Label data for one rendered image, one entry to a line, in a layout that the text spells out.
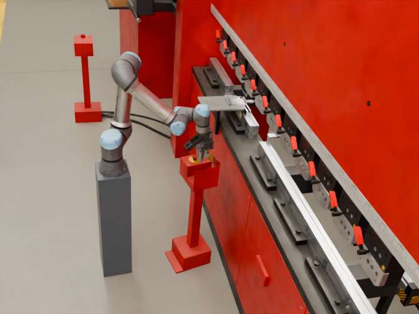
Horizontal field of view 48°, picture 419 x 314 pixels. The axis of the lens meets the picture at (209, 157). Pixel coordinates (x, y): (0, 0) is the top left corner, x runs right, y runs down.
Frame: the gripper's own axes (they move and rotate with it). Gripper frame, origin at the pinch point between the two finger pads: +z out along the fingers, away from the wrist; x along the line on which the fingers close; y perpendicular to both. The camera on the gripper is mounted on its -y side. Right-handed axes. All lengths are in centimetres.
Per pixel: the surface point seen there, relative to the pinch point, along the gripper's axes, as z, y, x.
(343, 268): -12, 14, -106
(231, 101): -13, 38, 32
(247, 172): -2.2, 17.8, -23.4
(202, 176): 7.2, -0.7, -5.0
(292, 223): -6, 15, -70
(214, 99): -13.8, 28.4, 37.8
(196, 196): 28.1, -1.1, 2.0
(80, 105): 70, -26, 217
